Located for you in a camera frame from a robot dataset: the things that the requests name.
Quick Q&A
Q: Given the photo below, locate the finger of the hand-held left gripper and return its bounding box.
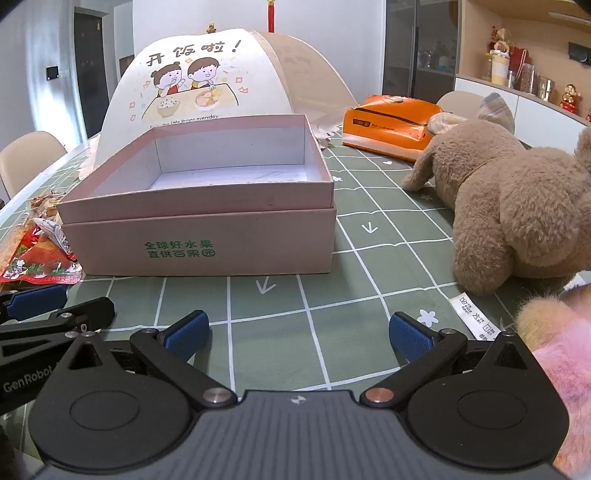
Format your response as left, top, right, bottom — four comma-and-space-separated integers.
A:
0, 285, 69, 326
0, 296, 116, 368

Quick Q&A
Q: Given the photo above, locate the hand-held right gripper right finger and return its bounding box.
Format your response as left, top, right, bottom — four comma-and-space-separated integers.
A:
360, 311, 543, 409

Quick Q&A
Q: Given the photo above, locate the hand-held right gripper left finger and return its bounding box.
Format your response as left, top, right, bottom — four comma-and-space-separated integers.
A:
55, 310, 238, 409

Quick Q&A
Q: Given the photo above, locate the red chicken snack packet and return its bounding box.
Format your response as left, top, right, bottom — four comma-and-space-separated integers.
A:
0, 231, 84, 284

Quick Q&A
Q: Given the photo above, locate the small white snack packet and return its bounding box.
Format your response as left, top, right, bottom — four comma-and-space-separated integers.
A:
32, 217, 77, 256

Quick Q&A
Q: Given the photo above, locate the yellow biscuit packet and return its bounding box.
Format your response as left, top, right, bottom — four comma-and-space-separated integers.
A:
28, 193, 64, 220

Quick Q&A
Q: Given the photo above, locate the pink cardboard box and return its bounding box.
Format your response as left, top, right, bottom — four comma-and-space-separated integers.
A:
56, 114, 338, 277

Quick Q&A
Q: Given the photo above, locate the white care label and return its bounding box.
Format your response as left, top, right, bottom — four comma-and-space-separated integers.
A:
449, 291, 498, 343

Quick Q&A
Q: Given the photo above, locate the green grid tablecloth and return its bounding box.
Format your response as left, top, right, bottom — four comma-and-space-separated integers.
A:
0, 104, 591, 407

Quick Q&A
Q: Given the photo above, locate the beige chair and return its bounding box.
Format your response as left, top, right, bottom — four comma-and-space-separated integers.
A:
0, 130, 68, 204
436, 90, 491, 116

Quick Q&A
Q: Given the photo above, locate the pink plush toy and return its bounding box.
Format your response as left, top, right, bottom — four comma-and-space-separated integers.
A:
514, 272, 591, 476

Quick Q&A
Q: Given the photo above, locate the brown plush dog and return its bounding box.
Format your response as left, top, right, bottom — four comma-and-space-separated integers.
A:
401, 92, 591, 297

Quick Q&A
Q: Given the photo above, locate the orange plastic package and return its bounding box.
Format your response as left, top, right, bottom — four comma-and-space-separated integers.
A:
342, 95, 444, 162

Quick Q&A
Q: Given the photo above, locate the dark door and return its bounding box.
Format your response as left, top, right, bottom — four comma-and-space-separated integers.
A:
73, 11, 110, 140

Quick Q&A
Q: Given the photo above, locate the printed mesh food cover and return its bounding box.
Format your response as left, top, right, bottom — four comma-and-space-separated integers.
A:
76, 21, 360, 183

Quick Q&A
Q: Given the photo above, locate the white yellow bottle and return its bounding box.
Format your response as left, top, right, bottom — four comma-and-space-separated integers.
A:
490, 50, 509, 85

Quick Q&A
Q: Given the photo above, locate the red gold figurine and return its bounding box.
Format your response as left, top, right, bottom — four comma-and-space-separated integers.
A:
560, 84, 582, 112

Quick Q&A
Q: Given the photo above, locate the glass door cabinet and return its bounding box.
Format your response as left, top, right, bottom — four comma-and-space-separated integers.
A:
383, 0, 461, 105

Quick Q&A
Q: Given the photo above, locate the red gift bag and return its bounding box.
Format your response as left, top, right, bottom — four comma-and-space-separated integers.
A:
508, 46, 528, 75

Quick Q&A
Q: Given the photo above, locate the small doll figurine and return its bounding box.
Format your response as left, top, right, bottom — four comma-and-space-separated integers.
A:
489, 27, 514, 52

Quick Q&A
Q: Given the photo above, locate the wooden shelf cabinet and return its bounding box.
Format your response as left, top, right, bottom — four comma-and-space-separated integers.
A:
454, 0, 591, 126

